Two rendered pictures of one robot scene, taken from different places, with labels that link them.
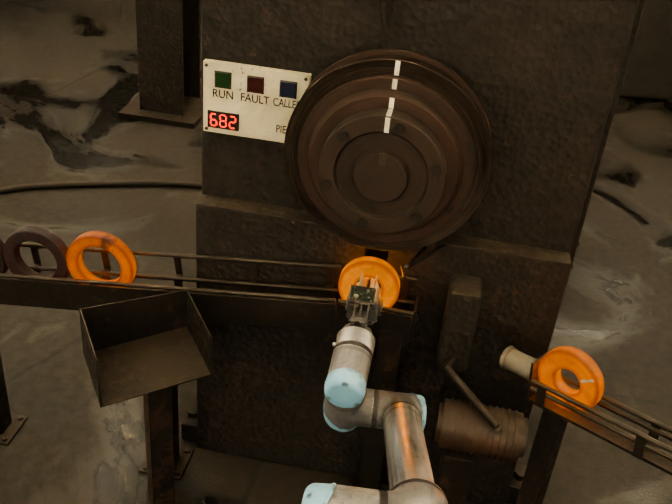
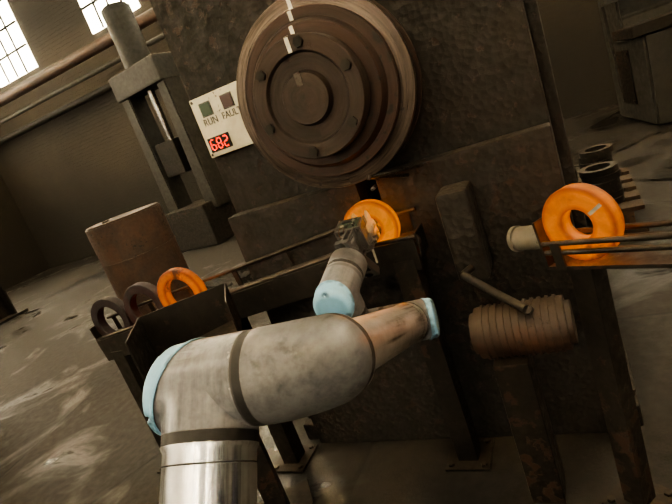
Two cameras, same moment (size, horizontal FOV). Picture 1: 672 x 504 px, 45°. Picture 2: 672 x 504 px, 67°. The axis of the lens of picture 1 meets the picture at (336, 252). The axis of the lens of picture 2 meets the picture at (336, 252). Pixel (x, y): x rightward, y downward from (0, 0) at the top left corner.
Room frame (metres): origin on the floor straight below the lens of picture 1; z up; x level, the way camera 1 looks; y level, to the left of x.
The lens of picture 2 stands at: (0.44, -0.44, 1.07)
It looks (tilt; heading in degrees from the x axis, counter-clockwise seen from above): 15 degrees down; 20
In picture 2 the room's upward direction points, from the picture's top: 20 degrees counter-clockwise
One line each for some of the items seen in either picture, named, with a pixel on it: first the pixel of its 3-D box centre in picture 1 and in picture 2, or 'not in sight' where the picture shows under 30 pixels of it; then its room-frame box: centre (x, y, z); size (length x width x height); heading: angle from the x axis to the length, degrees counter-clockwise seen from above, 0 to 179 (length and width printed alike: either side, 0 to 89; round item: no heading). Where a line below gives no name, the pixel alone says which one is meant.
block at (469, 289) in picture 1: (458, 322); (465, 231); (1.70, -0.33, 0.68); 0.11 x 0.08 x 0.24; 173
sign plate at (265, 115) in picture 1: (255, 103); (235, 116); (1.87, 0.23, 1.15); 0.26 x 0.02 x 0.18; 83
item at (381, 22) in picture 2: (387, 155); (325, 93); (1.72, -0.09, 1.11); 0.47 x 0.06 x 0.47; 83
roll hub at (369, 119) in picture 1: (381, 173); (309, 97); (1.62, -0.08, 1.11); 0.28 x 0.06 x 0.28; 83
